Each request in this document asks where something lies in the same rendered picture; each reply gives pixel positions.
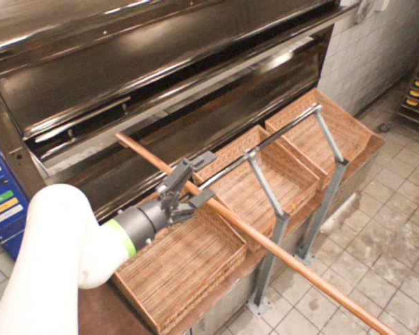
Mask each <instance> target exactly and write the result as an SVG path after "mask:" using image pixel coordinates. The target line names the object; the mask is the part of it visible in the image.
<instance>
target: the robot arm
mask: <svg viewBox="0 0 419 335"><path fill-rule="evenodd" d="M216 159H217V156H216V155H214V154H212V153H211V151H206V153H205V154H203V155H201V156H199V157H197V158H196V159H194V160H192V161H188V160H187V159H186V158H183V159H182V161H181V162H180V163H178V165H177V167H176V168H175V169H174V170H173V171H172V172H171V173H170V174H169V176H168V177H166V179H165V180H164V181H163V182H162V183H161V184H159V185H158V186H157V187H156V191H157V192H158V193H159V196H158V197H157V199H154V200H151V199H148V200H147V201H146V202H144V203H142V204H140V205H139V206H137V207H133V206H131V207H129V208H127V209H125V210H124V211H122V210H119V211H118V214H119V215H118V216H116V217H114V218H112V219H111V220H109V221H108V222H107V223H105V224H103V225H102V226H99V225H98V223H97V222H96V219H95V217H94V214H93V211H92V210H91V207H90V204H89V201H88V199H87V198H86V197H85V196H84V194H83V193H82V192H81V191H79V190H78V188H76V187H74V186H70V185H66V184H54V185H51V186H47V187H45V188H43V189H42V190H41V191H40V192H38V193H37V194H36V195H35V196H34V197H33V198H32V200H31V202H30V203H29V208H28V211H27V222H26V227H25V231H24V237H23V240H22V245H21V248H20V252H19V255H18V257H17V261H16V263H15V268H14V270H13V273H12V275H11V278H10V281H8V282H9V283H8V285H7V286H6V289H5V291H4V293H3V296H2V298H1V301H0V335H78V288H79V289H83V290H88V289H92V288H97V287H98V286H100V285H102V284H103V283H104V282H106V281H107V280H108V279H109V277H111V276H112V275H113V274H114V273H115V271H116V270H117V269H118V268H119V266H121V265H122V264H123V263H124V262H125V261H127V260H128V259H129V258H131V257H132V256H134V255H135V254H136V253H137V252H139V251H140V250H141V249H143V248H144V247H146V245H148V244H151V242H152V241H154V240H155V238H156V233H158V232H159V231H161V230H162V229H164V227H166V228H170V227H172V226H173V225H175V224H177V223H180V222H182V221H185V220H188V219H190V218H193V217H194V216H195V214H194V213H195V212H196V209H197V208H199V207H200V206H201V205H203V204H205V203H206V202H207V201H208V200H210V198H212V197H213V196H215V195H216V193H215V192H214V191H212V190H211V189H210V188H206V189H205V190H204V191H203V192H200V193H199V194H197V196H195V197H194V198H192V200H189V203H190V204H189V203H187V204H178V198H179V197H180V195H181V193H180V192H181V191H182V189H183V187H184V185H185V183H186V182H187V181H188V179H189V177H191V175H192V174H193V172H195V173H197V172H198V171H200V170H201V169H203V168H205V167H206V166H208V165H209V164H210V163H211V162H212V161H215V160H216ZM188 170H189V171H188ZM171 191H172V193H170V192H171Z"/></svg>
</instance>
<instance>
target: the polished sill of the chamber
mask: <svg viewBox="0 0 419 335"><path fill-rule="evenodd" d="M324 42H325V41H324V40H321V39H319V38H315V39H313V40H311V41H309V42H308V43H305V44H304V45H301V46H299V47H297V48H295V49H294V50H291V51H290V52H287V53H285V54H283V55H281V56H280V57H277V58H276V59H275V60H273V61H271V62H269V63H267V64H265V65H262V66H261V67H259V68H257V69H255V70H253V71H250V72H248V73H247V74H245V75H244V76H242V77H240V78H237V79H236V80H233V81H232V82H230V83H228V84H225V85H223V86H222V87H219V88H218V89H217V90H216V91H213V92H211V93H209V94H207V95H205V96H203V97H201V98H199V99H197V100H195V101H193V102H191V103H189V104H188V105H186V106H184V107H182V108H180V109H178V110H175V111H174V112H172V113H170V114H168V116H165V117H163V118H161V119H159V120H158V121H155V122H153V123H151V124H149V125H147V126H146V127H145V128H143V129H140V130H138V131H136V132H134V133H132V134H131V135H128V136H129V137H130V138H131V139H132V140H133V141H135V142H137V143H138V144H139V145H140V146H144V145H146V144H147V143H149V142H151V141H153V140H154V139H156V138H158V137H160V136H161V135H163V134H165V133H167V132H169V131H171V130H173V129H174V128H175V127H177V126H180V125H181V124H183V123H185V122H187V121H188V120H191V119H193V118H194V117H197V115H199V114H200V113H203V112H205V111H207V110H208V109H210V108H212V107H214V106H216V105H218V104H219V103H221V102H222V101H224V100H226V99H228V98H230V97H232V96H234V95H235V94H238V93H239V92H241V91H244V90H245V89H246V88H247V87H250V86H252V85H253V84H255V83H257V82H259V81H261V80H264V79H265V78H267V77H269V76H271V75H272V74H274V73H275V72H277V71H279V70H281V69H282V68H285V67H286V66H288V65H290V64H292V63H294V62H296V61H298V60H299V59H301V58H303V57H305V56H307V55H309V54H310V53H311V52H313V51H315V50H317V49H318V48H320V47H323V46H324ZM132 152H134V149H133V148H131V147H130V146H128V145H127V144H125V143H124V142H122V141H121V140H120V141H118V142H116V143H114V144H111V145H110V146H108V147H106V148H104V149H102V150H101V151H99V152H97V153H95V154H93V155H91V156H89V157H88V158H85V159H83V160H81V161H79V162H78V163H76V164H75V165H73V166H70V167H68V168H66V169H65V170H62V171H61V172H59V173H57V174H54V175H52V177H50V178H48V179H46V180H45V181H44V182H45V184H46V185H47V186H51V185H54V184H66V185H70V186H72V185H74V184H76V183H78V182H79V181H82V180H83V179H85V178H87V177H89V175H91V174H93V173H95V172H97V171H99V170H101V169H103V168H105V167H107V166H109V165H110V164H112V163H113V162H115V161H117V160H119V159H120V158H122V157H124V156H126V155H127V154H130V153H132Z"/></svg>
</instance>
